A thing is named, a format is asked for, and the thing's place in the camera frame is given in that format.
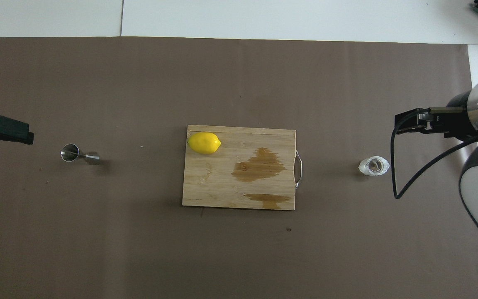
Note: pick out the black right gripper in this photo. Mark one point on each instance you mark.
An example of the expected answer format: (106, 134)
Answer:
(459, 120)

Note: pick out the clear crinkled glass cup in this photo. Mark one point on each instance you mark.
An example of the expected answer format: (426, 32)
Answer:
(374, 166)

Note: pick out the steel double jigger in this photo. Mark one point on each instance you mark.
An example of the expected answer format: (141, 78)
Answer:
(71, 153)

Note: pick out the brown paper table mat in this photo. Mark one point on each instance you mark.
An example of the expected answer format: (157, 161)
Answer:
(98, 228)

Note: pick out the yellow lemon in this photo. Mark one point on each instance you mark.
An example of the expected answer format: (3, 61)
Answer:
(204, 143)

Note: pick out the wooden cutting board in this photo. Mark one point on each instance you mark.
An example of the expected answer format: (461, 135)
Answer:
(222, 187)

